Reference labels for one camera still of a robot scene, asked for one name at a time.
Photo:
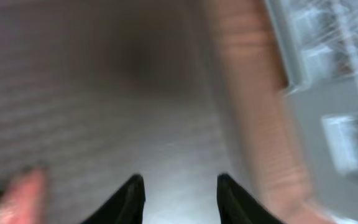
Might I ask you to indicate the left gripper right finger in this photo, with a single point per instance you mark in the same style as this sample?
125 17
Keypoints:
237 206

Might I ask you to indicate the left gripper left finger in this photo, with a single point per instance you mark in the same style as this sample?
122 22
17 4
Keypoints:
124 206

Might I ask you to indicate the orange carrot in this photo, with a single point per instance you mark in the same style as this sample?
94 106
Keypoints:
23 200

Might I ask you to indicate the grey dishwasher rack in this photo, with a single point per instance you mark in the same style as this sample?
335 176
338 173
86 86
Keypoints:
318 41

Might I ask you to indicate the brown serving tray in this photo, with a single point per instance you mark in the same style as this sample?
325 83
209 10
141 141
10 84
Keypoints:
95 91

